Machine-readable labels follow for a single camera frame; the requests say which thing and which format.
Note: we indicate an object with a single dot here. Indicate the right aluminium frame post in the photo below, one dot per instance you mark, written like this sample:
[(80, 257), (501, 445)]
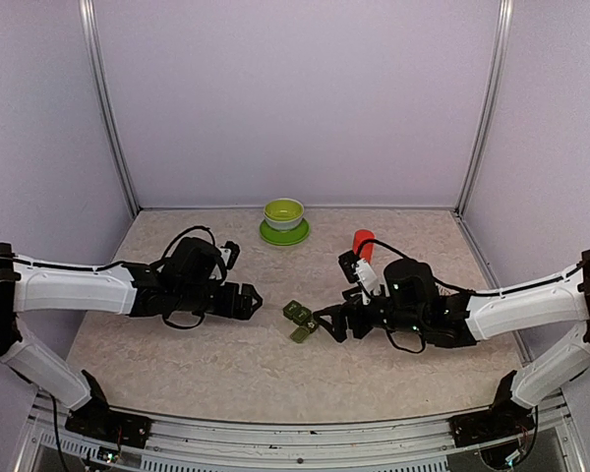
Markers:
[(488, 108)]

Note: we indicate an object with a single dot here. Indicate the green saucer plate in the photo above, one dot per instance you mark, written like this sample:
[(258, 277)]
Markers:
[(285, 238)]

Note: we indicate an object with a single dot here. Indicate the left aluminium frame post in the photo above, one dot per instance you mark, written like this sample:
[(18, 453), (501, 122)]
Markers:
[(95, 56)]

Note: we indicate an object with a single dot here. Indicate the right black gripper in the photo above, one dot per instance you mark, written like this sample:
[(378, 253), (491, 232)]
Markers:
[(338, 314)]

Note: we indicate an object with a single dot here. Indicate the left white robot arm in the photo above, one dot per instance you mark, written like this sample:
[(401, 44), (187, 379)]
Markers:
[(189, 277)]

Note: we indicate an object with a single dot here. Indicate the green weekly pill organizer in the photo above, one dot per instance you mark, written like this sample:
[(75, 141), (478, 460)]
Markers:
[(299, 315)]

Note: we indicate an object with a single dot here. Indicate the green and white bowl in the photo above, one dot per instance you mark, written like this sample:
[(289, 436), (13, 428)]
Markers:
[(283, 214)]

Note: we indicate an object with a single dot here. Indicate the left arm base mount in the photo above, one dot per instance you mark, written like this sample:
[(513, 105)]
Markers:
[(111, 426)]

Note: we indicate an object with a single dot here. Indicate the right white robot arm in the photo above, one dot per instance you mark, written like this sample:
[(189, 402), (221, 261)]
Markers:
[(408, 297)]

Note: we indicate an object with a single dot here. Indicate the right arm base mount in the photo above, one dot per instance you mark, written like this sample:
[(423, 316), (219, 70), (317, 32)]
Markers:
[(486, 426)]

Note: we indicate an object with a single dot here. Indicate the red pill bottle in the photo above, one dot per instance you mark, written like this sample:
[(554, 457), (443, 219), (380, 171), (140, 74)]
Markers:
[(363, 245)]

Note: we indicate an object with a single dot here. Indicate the aluminium frame post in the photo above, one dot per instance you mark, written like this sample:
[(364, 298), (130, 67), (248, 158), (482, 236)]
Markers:
[(95, 56), (488, 108)]

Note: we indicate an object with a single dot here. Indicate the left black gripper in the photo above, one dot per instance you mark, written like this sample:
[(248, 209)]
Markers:
[(244, 311)]

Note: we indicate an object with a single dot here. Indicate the front aluminium rail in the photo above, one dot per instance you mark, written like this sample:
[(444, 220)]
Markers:
[(185, 442)]

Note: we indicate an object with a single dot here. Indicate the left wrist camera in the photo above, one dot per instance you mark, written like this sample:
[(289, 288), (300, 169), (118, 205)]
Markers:
[(230, 252)]

